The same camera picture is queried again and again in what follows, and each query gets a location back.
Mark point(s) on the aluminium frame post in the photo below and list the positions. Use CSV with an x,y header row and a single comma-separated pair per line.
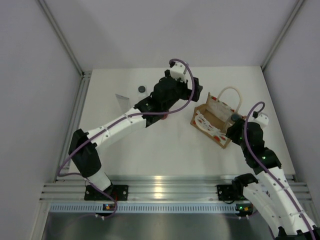
x,y
289,21
61,38

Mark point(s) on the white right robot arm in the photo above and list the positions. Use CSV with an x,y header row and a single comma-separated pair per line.
x,y
267,187

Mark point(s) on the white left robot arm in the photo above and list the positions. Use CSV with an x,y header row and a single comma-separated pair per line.
x,y
84,145

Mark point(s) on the right aluminium frame post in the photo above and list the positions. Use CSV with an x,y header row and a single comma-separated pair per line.
x,y
289,21

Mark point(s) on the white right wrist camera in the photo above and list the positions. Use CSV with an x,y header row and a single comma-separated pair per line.
x,y
262,119

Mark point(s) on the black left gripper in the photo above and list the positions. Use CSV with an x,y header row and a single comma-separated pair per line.
x,y
187,91

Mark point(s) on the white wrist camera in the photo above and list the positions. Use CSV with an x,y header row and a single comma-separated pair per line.
x,y
178,71
262,119

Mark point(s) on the white bottle dark cap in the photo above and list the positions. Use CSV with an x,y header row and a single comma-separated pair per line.
x,y
142,92

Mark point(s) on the clear bottle grey cap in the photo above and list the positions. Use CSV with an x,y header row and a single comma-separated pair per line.
x,y
233,118

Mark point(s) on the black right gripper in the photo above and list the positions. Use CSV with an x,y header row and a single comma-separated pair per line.
x,y
233,131

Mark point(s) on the canvas watermelon print bag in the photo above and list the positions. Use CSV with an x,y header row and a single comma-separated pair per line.
x,y
210,118

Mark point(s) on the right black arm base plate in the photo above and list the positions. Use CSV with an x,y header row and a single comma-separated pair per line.
x,y
227,194

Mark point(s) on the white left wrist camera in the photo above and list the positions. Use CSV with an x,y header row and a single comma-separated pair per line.
x,y
178,71

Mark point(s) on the aluminium front rail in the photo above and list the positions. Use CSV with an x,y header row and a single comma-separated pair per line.
x,y
144,189

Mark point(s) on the left aluminium frame post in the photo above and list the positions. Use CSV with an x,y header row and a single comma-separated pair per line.
x,y
61,38

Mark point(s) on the slotted grey cable duct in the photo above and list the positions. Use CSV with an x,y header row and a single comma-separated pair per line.
x,y
172,208

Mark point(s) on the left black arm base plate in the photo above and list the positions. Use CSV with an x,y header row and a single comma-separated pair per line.
x,y
117,192

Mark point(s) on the silver tube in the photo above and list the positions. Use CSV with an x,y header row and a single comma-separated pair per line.
x,y
124,102

